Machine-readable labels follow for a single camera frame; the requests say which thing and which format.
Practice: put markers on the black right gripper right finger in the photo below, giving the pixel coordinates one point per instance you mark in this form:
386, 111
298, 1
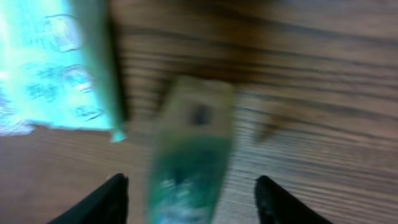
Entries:
275, 205

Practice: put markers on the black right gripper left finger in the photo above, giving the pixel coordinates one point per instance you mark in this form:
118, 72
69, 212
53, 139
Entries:
108, 204

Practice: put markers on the teal snack packet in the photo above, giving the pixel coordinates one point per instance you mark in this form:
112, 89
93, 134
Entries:
192, 144

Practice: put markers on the teal white wet wipes pack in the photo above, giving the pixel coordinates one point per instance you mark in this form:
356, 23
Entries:
58, 68

